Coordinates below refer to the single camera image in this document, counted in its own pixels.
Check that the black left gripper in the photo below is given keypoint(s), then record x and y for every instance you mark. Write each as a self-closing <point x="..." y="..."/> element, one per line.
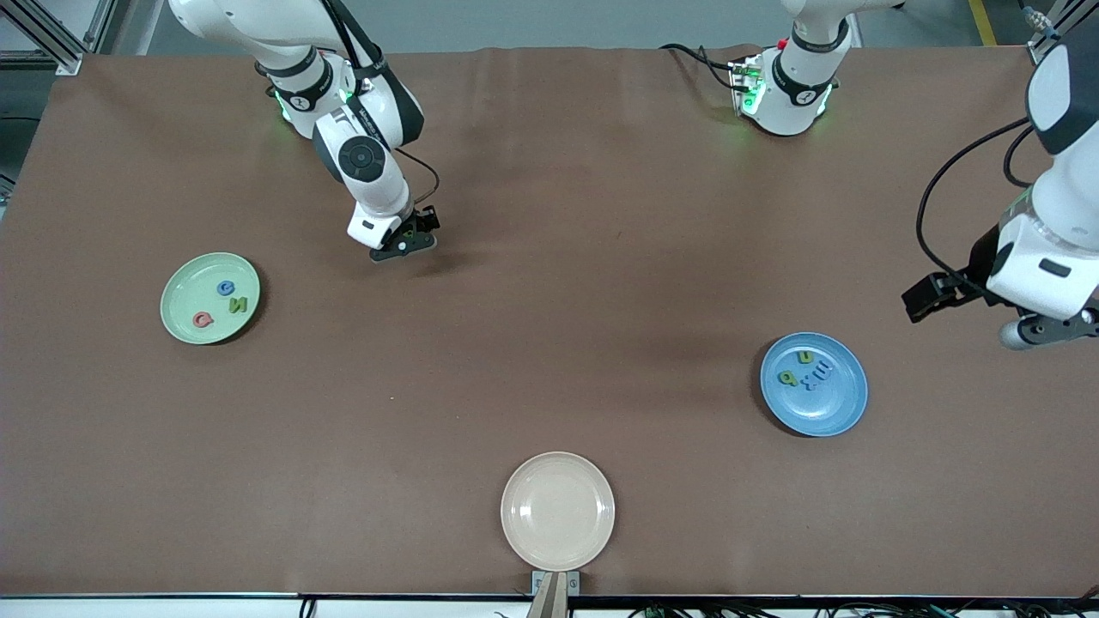
<point x="980" y="261"/>

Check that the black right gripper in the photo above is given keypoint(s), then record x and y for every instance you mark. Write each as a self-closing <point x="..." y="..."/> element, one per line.
<point x="422" y="219"/>

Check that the blue letter m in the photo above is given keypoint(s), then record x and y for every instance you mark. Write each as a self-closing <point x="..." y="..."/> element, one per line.
<point x="822" y="371"/>

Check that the green letter q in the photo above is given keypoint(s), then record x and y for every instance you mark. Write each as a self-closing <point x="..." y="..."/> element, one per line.
<point x="787" y="378"/>

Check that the green letter N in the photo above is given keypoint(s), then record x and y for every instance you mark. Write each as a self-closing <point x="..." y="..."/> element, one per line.
<point x="238" y="304"/>

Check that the blue letter C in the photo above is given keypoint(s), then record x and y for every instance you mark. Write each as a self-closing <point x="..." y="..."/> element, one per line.
<point x="226" y="288"/>

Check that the red letter Q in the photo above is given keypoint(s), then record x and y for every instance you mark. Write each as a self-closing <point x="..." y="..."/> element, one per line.
<point x="203" y="320"/>

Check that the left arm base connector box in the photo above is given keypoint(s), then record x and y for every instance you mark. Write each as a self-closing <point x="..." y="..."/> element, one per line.
<point x="745" y="86"/>

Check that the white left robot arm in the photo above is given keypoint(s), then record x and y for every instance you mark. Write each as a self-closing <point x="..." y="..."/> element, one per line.
<point x="794" y="86"/>

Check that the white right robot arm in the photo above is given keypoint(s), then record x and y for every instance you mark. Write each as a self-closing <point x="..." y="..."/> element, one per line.
<point x="369" y="163"/>

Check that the blue plate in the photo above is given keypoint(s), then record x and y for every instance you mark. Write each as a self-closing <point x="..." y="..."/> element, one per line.
<point x="824" y="412"/>

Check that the green plate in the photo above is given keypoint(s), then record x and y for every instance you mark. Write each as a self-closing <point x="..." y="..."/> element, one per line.
<point x="185" y="292"/>

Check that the beige plate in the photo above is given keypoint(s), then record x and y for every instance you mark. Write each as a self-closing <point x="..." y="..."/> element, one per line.
<point x="558" y="511"/>

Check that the aluminium frame post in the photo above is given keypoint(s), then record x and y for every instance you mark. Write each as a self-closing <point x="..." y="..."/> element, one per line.
<point x="51" y="47"/>
<point x="1043" y="53"/>

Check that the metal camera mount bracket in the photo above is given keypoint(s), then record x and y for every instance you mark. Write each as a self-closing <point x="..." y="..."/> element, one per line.
<point x="554" y="601"/>

